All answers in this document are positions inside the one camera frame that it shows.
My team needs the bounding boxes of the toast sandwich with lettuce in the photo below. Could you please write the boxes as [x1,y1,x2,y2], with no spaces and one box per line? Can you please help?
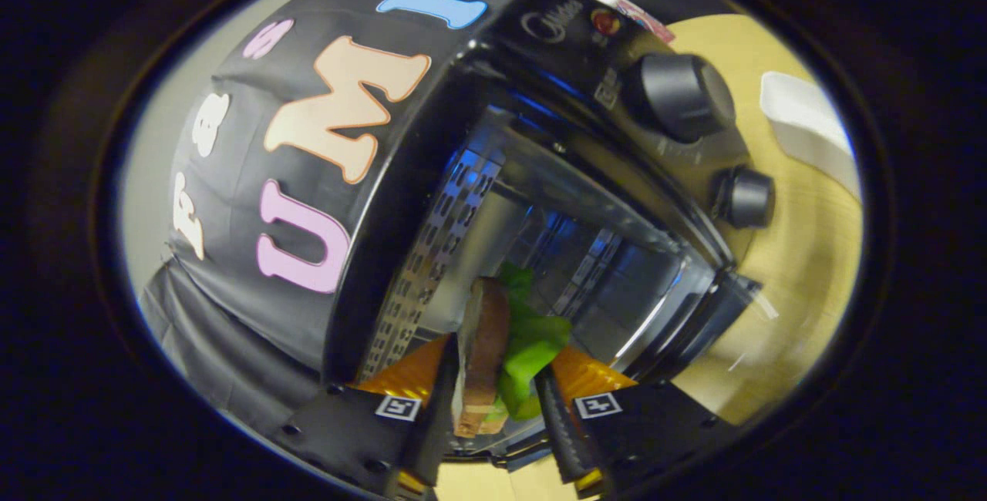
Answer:
[451,262,573,440]

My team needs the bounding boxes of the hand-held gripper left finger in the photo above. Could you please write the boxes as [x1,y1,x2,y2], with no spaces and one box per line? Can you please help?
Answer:
[274,334,463,499]

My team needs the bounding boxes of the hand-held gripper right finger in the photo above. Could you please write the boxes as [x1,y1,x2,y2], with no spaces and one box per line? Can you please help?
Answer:
[534,345,737,500]

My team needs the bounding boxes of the black toaster oven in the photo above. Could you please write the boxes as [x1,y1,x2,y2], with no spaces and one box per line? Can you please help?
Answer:
[324,0,778,472]

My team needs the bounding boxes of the white rectangular plate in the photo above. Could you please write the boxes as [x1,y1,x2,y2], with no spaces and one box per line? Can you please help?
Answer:
[759,71,863,203]

